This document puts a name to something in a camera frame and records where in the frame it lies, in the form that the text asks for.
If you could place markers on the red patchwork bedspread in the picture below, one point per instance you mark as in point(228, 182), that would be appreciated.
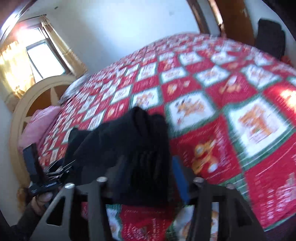
point(230, 110)

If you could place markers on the yellow patterned curtain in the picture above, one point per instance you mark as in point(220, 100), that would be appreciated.
point(74, 64)

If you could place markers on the black pants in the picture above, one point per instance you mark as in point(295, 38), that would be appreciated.
point(141, 138)

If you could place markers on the pink folded blanket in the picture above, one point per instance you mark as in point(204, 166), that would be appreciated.
point(38, 127)

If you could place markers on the black suitcase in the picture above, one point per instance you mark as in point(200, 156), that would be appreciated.
point(270, 38)

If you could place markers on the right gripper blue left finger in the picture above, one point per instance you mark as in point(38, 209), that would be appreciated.
point(118, 181)

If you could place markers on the person's left hand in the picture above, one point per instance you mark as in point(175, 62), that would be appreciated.
point(39, 202)

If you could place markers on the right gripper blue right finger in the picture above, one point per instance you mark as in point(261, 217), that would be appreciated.
point(184, 179)

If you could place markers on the striped pillow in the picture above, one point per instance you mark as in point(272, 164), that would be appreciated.
point(73, 88)

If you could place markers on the brown wooden door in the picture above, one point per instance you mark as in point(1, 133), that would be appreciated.
point(236, 20)

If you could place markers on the window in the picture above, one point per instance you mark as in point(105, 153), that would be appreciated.
point(45, 60)

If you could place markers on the cream wooden headboard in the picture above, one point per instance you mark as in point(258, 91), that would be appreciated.
point(45, 93)

